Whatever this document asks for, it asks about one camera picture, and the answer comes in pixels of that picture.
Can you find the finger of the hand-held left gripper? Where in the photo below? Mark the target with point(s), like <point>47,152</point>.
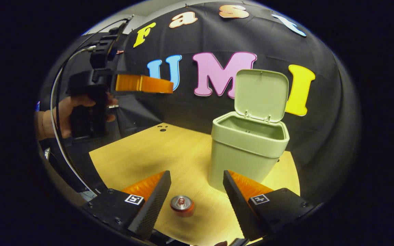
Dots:
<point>142,84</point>

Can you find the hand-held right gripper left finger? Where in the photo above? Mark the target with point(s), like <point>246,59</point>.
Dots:
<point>152,208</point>

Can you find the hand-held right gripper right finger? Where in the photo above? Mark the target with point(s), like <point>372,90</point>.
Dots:
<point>239,208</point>

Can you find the orange pop can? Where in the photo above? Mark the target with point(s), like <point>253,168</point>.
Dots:
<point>182,204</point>

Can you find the pale green desktop garbage bin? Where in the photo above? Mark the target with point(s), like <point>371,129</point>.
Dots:
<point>245,160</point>

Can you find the wooden desktop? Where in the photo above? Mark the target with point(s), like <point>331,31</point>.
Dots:
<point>169,153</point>

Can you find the black backdrop cloth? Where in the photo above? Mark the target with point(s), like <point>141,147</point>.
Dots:
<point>320,136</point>

